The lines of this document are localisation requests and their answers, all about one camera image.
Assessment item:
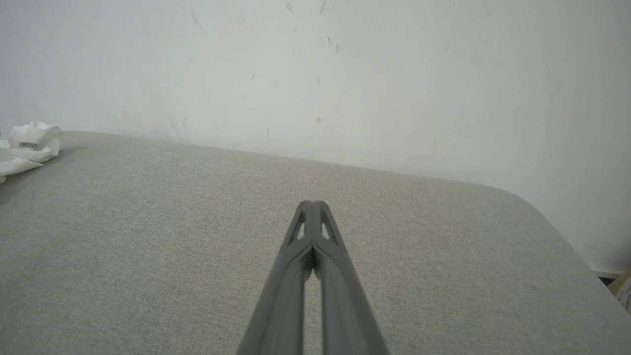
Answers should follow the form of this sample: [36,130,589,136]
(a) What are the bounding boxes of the pale yellow object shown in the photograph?
[611,271,631,316]

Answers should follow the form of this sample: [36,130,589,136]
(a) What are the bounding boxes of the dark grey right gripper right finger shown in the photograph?
[312,200,390,355]

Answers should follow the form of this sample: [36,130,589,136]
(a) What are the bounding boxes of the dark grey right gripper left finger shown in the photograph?
[237,200,313,355]

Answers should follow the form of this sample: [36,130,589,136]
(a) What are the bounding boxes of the grey fabric sofa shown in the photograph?
[0,131,631,355]

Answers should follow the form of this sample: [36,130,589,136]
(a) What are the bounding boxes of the white garment with grey stitching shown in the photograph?
[0,121,64,184]

